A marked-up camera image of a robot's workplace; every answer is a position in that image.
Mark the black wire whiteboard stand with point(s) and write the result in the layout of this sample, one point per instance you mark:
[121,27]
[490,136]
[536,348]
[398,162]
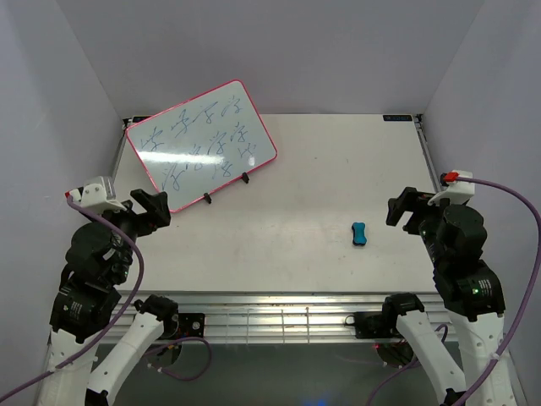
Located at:
[244,178]

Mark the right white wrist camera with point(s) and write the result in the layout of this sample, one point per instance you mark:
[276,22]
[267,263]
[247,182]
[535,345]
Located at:
[457,189]

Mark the blue corner label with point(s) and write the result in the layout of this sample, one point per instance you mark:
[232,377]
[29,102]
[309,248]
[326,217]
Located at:
[137,119]
[397,118]

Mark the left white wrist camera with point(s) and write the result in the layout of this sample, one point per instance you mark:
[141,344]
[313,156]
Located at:
[97,195]

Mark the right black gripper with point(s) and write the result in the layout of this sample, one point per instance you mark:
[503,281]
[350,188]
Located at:
[412,200]

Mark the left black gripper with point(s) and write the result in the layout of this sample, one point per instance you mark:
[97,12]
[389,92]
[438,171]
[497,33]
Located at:
[157,212]

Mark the pink framed whiteboard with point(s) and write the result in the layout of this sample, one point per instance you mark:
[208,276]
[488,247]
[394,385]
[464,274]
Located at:
[203,144]

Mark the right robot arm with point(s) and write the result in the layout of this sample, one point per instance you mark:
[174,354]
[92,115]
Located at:
[453,234]

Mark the right blue corner label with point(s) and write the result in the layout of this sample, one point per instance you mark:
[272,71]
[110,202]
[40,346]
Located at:
[397,118]

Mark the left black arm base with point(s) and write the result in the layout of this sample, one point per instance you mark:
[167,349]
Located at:
[184,325]

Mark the blue bone-shaped eraser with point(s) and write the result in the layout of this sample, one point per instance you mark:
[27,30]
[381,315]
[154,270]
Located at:
[359,234]

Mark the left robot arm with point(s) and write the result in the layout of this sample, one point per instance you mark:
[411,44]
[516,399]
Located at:
[97,261]

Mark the left blue corner label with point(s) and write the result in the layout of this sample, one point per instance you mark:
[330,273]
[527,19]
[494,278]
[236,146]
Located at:
[137,119]

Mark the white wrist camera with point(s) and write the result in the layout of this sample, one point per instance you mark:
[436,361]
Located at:
[97,195]
[457,189]

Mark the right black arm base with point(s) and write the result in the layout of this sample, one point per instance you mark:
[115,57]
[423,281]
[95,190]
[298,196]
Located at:
[371,325]

